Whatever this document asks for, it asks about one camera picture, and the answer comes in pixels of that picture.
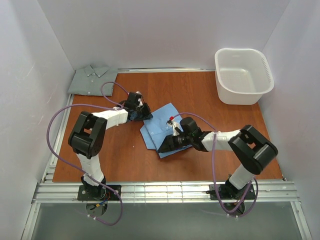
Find light blue long sleeve shirt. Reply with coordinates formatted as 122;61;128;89
140;102;191;159

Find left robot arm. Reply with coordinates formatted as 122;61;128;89
68;91;153;199

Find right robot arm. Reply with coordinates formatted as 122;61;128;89
157;117;279;199

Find folded grey shirt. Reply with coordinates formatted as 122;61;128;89
67;65;118;97

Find white plastic basket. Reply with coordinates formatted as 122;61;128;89
214;48;275;105

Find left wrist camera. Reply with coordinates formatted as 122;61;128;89
135;91;144;107

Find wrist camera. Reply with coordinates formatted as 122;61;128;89
166;116;183;136
135;91;144;107

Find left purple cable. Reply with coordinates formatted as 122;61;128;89
46;81;131;227

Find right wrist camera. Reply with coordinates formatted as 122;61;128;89
166;116;183;136

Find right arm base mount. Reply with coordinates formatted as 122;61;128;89
216;183;256;200

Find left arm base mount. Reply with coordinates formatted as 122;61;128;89
77;185;119;202

